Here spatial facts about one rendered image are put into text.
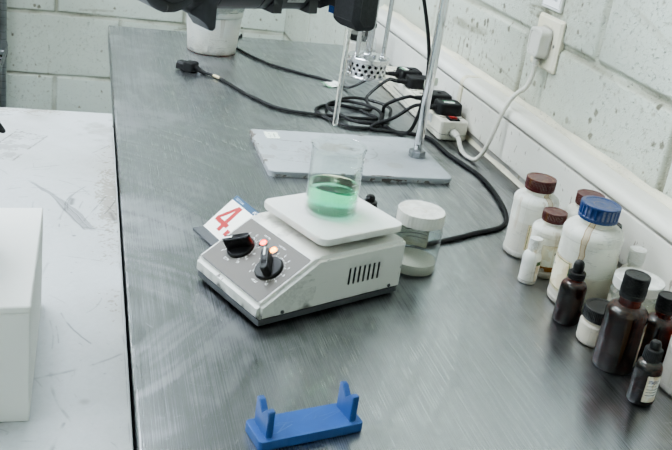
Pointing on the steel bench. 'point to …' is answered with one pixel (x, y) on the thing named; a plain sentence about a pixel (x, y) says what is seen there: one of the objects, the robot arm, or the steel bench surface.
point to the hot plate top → (362, 227)
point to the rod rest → (304, 422)
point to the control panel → (292, 260)
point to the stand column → (435, 53)
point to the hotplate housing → (316, 275)
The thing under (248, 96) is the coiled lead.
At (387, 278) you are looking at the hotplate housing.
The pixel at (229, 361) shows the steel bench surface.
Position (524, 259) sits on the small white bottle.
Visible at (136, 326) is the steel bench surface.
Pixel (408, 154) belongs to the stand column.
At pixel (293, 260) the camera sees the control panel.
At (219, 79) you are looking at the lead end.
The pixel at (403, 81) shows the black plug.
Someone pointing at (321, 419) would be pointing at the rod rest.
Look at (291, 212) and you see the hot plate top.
